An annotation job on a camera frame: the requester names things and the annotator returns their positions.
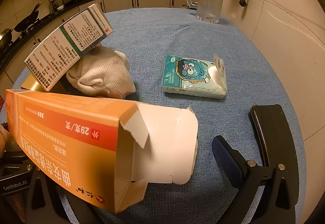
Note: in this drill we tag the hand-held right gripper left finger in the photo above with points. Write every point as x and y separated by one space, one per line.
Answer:
38 203

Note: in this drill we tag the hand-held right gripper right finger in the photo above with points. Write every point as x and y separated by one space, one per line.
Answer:
229 159

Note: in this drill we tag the orange cardboard carton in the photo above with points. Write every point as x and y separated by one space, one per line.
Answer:
63 132

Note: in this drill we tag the person's left hand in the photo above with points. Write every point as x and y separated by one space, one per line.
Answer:
3 137

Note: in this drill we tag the teal cartoon tissue pack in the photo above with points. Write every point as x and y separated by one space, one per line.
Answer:
188 74

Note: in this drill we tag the gold box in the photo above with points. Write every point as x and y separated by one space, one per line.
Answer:
30 84

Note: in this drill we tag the white green medicine box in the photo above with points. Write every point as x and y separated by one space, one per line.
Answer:
66 56

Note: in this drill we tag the white knitted cloth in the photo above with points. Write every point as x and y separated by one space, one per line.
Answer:
101 71

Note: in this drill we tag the yellow plastic bag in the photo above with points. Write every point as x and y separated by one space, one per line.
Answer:
184 6

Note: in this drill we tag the black wok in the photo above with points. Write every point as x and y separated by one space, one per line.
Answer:
25 22

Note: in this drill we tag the metal kettle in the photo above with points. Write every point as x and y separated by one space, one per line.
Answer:
53 5

